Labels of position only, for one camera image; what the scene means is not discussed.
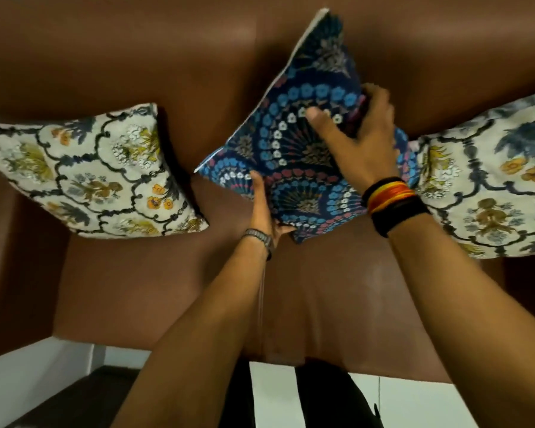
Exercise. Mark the person's left hand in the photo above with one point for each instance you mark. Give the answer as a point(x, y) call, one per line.
point(262, 216)

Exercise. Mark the person's right hand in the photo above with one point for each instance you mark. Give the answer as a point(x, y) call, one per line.
point(371, 151)

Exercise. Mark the person's left thumb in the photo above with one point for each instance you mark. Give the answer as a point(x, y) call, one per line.
point(257, 187)

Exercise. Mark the person's right thumb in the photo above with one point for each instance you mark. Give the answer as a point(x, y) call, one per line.
point(327, 124)

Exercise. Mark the blue mandala print cushion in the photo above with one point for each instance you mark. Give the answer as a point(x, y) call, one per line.
point(294, 173)

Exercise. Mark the person's left forearm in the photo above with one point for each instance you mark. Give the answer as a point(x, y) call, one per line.
point(196, 343)

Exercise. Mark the person's right forearm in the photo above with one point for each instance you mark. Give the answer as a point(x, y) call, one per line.
point(472, 325)

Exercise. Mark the silver metal wristwatch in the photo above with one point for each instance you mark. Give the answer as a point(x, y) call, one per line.
point(261, 238)

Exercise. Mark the thick black thread wristband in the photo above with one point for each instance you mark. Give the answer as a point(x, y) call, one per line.
point(401, 216)

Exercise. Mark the white floral print cushion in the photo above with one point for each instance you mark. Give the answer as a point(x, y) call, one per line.
point(93, 173)
point(486, 182)

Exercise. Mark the brown leather sofa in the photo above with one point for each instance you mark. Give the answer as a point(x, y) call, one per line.
point(116, 48)

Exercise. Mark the person's black trousers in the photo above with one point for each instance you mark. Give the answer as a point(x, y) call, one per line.
point(330, 396)

